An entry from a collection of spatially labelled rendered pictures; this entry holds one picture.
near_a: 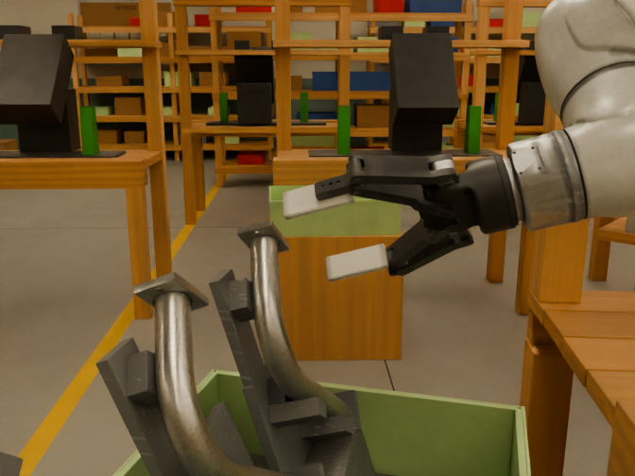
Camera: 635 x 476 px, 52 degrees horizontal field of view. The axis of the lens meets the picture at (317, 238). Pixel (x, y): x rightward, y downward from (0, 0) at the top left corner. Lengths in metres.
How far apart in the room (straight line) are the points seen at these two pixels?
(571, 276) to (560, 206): 0.85
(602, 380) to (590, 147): 0.60
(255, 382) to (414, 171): 0.28
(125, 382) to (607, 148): 0.46
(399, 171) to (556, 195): 0.14
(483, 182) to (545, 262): 0.84
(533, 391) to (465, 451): 0.69
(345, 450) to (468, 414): 0.16
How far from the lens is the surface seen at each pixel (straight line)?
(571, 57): 0.73
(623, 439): 1.05
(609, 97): 0.67
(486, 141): 10.78
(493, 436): 0.88
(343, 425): 0.80
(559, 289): 1.48
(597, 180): 0.64
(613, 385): 1.15
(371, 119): 7.97
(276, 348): 0.66
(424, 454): 0.90
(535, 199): 0.63
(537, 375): 1.55
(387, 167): 0.60
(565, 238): 1.46
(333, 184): 0.61
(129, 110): 10.63
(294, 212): 0.62
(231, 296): 0.68
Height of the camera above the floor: 1.36
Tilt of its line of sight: 14 degrees down
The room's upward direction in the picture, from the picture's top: straight up
